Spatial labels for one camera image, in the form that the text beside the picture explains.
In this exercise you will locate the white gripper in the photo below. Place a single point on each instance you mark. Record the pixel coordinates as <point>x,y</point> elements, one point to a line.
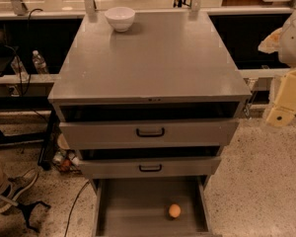
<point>294,41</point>

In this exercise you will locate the orange fruit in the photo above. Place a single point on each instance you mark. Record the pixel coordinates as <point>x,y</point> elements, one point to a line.
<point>175,210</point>

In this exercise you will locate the grey top drawer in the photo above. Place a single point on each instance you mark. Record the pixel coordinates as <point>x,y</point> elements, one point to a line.
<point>149,133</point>

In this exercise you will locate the grey drawer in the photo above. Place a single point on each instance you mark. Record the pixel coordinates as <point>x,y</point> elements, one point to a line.
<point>149,133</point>
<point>149,167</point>
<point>140,208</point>

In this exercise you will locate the grey metal drawer cabinet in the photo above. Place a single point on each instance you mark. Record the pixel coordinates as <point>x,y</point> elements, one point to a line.
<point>170,65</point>

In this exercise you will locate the grey middle drawer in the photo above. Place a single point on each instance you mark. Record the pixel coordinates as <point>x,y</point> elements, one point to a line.
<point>149,167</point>

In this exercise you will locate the grey bottom drawer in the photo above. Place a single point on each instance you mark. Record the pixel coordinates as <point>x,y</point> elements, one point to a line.
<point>140,208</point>

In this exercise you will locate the white ceramic bowl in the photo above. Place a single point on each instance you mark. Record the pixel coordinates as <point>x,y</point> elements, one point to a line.
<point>120,18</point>

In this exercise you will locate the basket of small items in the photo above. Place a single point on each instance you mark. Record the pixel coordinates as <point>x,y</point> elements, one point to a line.
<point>64,158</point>

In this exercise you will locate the clear plastic water bottle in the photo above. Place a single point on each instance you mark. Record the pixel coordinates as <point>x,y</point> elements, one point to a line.
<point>39,63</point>

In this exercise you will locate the black side table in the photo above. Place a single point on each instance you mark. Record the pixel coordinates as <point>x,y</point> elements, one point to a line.
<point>19,96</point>

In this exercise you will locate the black stand base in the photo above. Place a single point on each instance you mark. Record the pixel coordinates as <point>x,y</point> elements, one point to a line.
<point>26,209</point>

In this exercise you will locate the grey sneaker shoe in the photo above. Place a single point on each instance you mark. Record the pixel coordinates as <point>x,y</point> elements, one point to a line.
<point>20,184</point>

